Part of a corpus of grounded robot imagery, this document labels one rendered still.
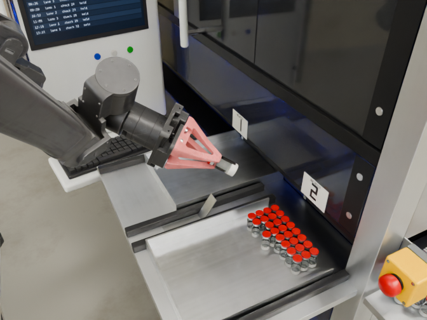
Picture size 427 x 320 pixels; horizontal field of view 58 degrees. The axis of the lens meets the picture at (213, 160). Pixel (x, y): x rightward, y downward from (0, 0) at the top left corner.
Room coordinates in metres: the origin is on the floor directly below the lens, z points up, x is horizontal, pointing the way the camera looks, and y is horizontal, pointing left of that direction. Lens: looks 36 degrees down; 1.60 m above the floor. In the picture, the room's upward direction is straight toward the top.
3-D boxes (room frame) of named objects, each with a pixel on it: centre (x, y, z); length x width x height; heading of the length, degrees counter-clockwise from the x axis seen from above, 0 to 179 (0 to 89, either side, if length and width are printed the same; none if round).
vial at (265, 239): (0.63, -0.12, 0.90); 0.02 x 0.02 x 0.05
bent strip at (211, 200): (0.72, 0.06, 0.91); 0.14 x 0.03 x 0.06; 117
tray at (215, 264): (0.58, -0.05, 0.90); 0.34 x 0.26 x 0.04; 116
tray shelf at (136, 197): (0.76, -0.01, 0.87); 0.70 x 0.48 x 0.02; 27
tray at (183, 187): (0.94, 0.00, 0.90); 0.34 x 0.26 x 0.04; 117
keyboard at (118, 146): (1.16, 0.34, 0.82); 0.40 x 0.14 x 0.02; 124
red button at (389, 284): (0.44, -0.33, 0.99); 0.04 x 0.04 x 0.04; 27
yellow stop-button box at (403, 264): (0.46, -0.37, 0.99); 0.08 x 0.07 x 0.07; 117
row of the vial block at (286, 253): (0.63, -0.15, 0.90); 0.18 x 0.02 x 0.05; 26
